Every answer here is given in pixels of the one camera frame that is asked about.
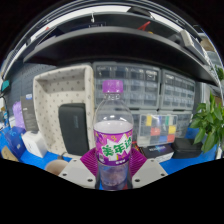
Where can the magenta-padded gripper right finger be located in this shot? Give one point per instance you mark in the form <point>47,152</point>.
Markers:
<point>150,171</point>

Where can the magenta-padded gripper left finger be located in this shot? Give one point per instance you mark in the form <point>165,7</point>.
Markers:
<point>76,171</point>

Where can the clear purple-label drink bottle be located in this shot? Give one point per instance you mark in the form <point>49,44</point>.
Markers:
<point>113,133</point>

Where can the black box with white label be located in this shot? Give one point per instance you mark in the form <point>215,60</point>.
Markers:
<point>158,152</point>

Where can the clear organizer with coloured parts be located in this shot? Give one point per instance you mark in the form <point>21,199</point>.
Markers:
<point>158,130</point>

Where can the black rectangular case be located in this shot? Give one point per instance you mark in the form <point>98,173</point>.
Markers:
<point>74,128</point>

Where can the flat black case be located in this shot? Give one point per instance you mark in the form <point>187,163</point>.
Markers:
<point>186,148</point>

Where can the dark grey upright box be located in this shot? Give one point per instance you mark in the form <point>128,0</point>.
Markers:
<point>29,113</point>

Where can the green potted plant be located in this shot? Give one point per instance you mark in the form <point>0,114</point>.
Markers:
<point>208,123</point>

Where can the grey parts drawer cabinet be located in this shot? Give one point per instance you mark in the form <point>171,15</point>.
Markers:
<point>143,86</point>

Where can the beige perforated tray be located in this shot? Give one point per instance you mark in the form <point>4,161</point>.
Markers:
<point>63,86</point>

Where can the black workbench shelf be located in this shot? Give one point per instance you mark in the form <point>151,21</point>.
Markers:
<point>116,45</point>

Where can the white oscilloscope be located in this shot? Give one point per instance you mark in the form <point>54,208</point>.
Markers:
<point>191,41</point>

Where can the yellow device with red leads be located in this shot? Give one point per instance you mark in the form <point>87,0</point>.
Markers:
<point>144,26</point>

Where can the teal wall box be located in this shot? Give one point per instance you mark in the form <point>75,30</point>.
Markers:
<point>5,85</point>

